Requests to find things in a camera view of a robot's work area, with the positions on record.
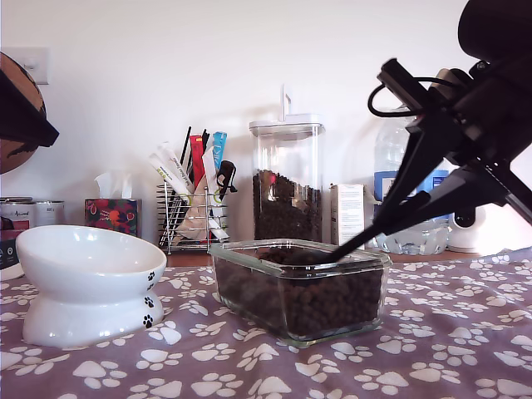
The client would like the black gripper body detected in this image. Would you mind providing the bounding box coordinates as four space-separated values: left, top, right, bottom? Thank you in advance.
377 53 532 224

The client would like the black plastic measuring scoop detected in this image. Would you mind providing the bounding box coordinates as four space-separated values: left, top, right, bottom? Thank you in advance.
286 190 432 267

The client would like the rectangular glass food container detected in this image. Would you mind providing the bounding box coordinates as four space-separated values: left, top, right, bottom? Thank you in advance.
207 239 394 348

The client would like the brown cat food kibble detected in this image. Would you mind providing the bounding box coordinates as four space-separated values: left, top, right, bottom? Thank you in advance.
252 168 323 242
214 244 386 340

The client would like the white raised cat bowl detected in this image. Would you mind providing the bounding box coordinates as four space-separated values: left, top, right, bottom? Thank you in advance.
15 224 169 348

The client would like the large clear water bottle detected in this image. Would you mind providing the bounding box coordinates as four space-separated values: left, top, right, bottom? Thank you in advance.
372 106 452 255

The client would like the round brown wooden board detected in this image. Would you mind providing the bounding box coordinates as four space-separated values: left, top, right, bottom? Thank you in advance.
0 52 47 175

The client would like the white printed carton box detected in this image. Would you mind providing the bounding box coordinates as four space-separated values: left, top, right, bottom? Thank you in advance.
330 182 367 246

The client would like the metal can maroon label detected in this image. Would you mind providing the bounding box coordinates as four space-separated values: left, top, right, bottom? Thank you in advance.
0 197 35 232

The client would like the metal can white label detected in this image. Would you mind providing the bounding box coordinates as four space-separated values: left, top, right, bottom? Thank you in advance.
33 200 67 228

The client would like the white paper tissue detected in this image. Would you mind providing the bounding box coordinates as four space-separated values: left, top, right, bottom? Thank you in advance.
93 170 134 200

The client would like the floral tissue box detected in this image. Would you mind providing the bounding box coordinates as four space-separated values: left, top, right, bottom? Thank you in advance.
84 198 142 240

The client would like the tall clear storage jar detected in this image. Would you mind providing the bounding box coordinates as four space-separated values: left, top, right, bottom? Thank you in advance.
248 85 326 243

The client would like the dark and white bag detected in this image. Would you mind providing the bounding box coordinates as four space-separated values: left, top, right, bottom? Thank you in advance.
0 228 25 280

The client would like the white green printed sachet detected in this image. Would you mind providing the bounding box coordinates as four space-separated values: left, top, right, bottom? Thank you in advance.
148 152 195 207
156 140 196 196

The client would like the red sachet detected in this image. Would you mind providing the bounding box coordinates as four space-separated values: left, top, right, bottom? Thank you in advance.
189 135 205 184

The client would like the plain white paper sachet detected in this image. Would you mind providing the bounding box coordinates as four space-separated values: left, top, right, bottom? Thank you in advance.
200 145 221 200

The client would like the blue sachet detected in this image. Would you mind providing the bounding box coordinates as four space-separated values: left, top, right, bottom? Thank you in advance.
210 131 229 167

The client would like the grey paw print cloth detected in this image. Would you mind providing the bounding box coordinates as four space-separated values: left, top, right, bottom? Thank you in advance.
0 247 532 399

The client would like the small white round camera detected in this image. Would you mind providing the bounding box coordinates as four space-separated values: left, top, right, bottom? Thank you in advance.
446 205 487 254

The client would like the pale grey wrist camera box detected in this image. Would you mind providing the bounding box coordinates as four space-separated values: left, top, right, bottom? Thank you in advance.
431 66 473 91

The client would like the white wall switch plate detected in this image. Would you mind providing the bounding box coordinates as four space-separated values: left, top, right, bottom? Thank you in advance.
2 46 51 86

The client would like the black looping cable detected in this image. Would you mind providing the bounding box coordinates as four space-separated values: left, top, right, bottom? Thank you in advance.
367 76 456 120

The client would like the chrome wire rack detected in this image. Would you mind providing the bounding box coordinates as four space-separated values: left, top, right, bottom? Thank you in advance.
155 182 230 254

